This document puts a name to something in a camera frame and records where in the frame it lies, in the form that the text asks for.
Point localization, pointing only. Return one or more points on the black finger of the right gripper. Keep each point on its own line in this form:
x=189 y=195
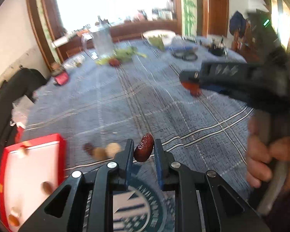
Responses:
x=192 y=76
x=213 y=87

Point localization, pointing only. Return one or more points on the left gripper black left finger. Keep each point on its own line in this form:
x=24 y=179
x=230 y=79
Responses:
x=84 y=201

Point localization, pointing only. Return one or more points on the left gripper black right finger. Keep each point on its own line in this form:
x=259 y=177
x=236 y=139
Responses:
x=203 y=201

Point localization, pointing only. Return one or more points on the orange mandarin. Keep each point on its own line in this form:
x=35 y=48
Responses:
x=190 y=86

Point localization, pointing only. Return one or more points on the brown round longan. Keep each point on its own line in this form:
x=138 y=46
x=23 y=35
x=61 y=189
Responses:
x=99 y=154

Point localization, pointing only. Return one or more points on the dark red jujube date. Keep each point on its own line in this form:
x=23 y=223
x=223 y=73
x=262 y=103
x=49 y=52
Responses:
x=144 y=149

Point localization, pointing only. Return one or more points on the right human hand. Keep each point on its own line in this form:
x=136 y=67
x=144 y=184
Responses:
x=259 y=156

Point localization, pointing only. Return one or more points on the black scissors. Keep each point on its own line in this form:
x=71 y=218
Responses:
x=186 y=55

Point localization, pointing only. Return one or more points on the pale peeled fruit on table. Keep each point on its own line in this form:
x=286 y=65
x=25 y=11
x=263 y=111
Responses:
x=112 y=149

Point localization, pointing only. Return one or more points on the small dark object on table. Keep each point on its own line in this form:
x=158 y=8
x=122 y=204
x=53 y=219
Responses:
x=217 y=49

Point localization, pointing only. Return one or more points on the dark red date on table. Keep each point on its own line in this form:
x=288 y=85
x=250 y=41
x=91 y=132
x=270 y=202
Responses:
x=88 y=147

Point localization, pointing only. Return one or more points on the white bowl with greens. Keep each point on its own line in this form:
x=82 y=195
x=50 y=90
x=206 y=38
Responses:
x=159 y=38

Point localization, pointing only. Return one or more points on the blue plaid tablecloth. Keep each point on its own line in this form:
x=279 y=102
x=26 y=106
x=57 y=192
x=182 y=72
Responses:
x=101 y=105

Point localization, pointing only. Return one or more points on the large orange in tray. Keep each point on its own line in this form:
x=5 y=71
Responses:
x=46 y=188

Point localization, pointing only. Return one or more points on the blue jacket on chair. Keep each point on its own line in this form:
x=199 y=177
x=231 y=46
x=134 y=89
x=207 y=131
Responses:
x=237 y=22

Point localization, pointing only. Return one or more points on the green vegetable leaves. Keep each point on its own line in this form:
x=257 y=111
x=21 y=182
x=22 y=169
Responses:
x=123 y=55

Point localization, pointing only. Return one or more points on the wooden door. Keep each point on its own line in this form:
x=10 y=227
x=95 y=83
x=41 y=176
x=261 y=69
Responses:
x=218 y=17

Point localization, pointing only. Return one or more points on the red-rimmed white tray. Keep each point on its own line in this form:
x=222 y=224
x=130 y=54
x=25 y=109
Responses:
x=21 y=177

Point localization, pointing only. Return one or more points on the red fruit by leaves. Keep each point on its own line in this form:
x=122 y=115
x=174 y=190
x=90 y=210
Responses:
x=114 y=62

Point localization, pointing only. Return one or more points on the cream cube at tray edge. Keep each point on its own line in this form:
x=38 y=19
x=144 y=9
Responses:
x=23 y=151

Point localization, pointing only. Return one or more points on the glass pitcher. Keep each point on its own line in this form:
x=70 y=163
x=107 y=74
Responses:
x=101 y=38

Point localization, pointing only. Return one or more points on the pale peeled fruit in tray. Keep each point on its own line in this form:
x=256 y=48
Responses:
x=15 y=211

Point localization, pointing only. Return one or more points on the small orange tray corner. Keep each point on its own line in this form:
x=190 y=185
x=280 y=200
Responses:
x=13 y=220

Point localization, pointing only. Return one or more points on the dark jar pink label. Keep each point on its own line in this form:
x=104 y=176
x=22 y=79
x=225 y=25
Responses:
x=59 y=74

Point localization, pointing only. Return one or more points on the clear plastic bag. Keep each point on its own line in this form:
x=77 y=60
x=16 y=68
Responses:
x=20 y=111

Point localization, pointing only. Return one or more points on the black sofa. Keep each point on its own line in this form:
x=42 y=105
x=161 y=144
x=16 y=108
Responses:
x=23 y=83

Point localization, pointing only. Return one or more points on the wooden sideboard counter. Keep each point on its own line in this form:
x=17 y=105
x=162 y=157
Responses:
x=122 y=32

